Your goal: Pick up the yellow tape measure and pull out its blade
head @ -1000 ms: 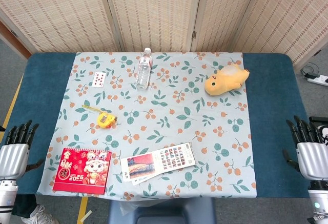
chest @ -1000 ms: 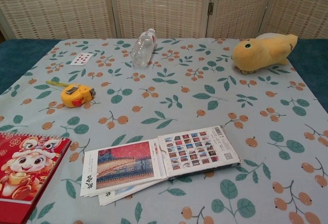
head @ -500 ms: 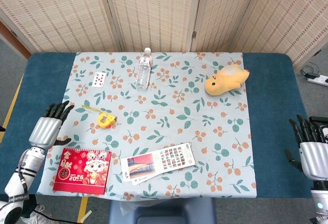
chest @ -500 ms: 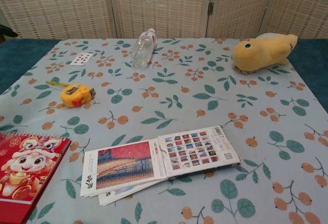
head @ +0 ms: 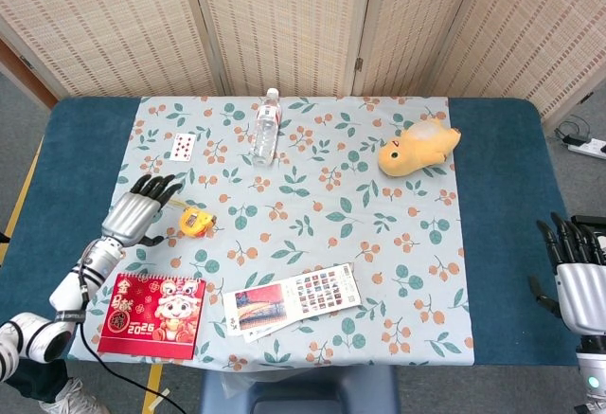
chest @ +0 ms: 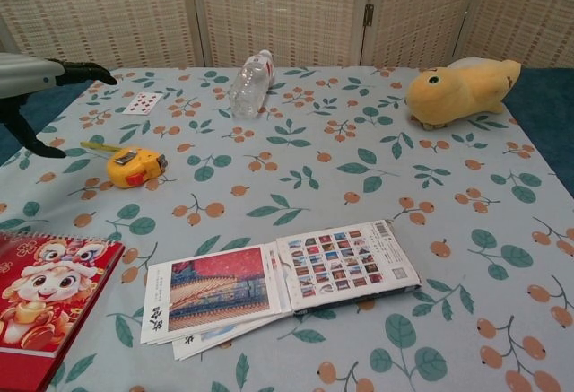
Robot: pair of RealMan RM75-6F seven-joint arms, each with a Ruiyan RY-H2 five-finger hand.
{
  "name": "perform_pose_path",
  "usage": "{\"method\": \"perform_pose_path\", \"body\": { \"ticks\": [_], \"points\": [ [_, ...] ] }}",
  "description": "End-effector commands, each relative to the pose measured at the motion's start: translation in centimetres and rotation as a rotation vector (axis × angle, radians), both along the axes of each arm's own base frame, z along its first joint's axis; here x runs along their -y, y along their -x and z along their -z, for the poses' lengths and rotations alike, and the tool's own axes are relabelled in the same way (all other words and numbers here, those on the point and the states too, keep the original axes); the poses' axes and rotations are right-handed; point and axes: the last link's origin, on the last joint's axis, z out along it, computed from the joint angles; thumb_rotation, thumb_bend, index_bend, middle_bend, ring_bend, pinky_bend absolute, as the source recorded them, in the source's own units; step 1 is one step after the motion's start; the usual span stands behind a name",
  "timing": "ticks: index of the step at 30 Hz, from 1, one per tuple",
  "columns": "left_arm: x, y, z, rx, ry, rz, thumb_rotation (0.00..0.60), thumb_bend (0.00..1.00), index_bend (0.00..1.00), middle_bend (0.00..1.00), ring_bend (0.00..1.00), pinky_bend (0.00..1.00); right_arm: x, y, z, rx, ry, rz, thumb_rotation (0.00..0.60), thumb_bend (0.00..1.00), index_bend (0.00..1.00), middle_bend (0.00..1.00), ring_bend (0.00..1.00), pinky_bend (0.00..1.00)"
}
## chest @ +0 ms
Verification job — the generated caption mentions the woven folding screen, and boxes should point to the woven folding screen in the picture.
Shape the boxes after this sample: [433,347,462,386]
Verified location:
[0,0,574,73]

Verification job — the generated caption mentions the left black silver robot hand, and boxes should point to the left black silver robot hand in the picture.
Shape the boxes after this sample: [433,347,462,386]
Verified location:
[0,52,118,160]

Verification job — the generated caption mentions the red roof photo postcard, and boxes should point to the red roof photo postcard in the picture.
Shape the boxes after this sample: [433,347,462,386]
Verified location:
[140,246,292,346]

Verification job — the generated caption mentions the small yellow rubber duck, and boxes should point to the small yellow rubber duck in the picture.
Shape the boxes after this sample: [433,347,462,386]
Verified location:
[80,140,170,188]

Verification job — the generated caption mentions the yellow plush animal toy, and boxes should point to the yellow plush animal toy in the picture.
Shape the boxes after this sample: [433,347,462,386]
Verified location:
[405,57,524,131]

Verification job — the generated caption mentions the floral leaf print tablecloth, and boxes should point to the floral leaf print tablecloth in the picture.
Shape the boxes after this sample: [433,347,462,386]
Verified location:
[0,66,574,392]

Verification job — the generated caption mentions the postcard folder with thumbnail prints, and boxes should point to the postcard folder with thumbnail prints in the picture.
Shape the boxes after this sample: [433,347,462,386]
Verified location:
[275,219,422,317]

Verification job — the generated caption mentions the diamonds playing card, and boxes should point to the diamonds playing card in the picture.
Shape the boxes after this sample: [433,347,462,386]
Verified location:
[121,91,161,117]

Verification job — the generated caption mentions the clear plastic water bottle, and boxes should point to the clear plastic water bottle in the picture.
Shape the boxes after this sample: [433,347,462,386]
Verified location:
[229,49,275,118]

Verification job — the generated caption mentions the stack of white-edged postcards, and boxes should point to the stack of white-edged postcards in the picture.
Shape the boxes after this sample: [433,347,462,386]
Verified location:
[172,315,288,362]

